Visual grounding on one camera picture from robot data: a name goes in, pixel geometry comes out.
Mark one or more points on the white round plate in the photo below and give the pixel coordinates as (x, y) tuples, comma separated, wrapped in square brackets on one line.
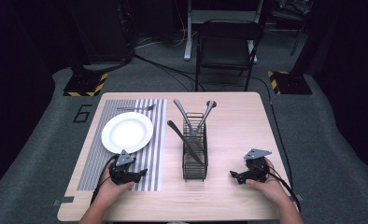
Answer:
[(127, 132)]

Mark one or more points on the grey tape strip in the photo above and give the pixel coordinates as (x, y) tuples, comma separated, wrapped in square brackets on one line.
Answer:
[(63, 200)]

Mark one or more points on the white metal desk frame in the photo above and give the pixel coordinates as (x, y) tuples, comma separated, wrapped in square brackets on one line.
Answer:
[(189, 34)]

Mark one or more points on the black stand base hazard stripes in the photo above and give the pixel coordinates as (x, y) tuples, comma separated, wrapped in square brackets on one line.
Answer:
[(292, 82), (85, 84)]

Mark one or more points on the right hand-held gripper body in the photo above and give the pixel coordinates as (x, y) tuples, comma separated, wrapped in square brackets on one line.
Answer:
[(257, 165)]

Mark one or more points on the black folding chair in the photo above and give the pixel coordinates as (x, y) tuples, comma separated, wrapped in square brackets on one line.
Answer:
[(225, 46)]

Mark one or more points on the person's right hand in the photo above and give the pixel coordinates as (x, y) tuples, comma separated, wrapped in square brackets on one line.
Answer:
[(271, 188)]

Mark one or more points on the person's left hand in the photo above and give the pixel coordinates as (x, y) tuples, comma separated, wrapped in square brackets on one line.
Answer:
[(113, 189)]

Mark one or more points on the silver spoon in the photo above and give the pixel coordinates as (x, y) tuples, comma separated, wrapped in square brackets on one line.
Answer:
[(138, 108)]

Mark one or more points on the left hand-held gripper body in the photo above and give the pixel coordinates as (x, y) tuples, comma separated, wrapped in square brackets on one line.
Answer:
[(122, 166)]

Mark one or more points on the black tape floor numeral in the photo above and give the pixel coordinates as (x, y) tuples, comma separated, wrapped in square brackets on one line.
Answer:
[(82, 113)]

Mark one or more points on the silver utensil with round end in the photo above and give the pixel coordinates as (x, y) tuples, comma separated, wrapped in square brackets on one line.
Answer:
[(207, 110)]

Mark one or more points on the silver table knife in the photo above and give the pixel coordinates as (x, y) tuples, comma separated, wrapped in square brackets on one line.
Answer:
[(180, 133)]

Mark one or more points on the grey striped placemat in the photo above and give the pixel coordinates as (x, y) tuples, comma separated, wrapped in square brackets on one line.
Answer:
[(155, 140)]

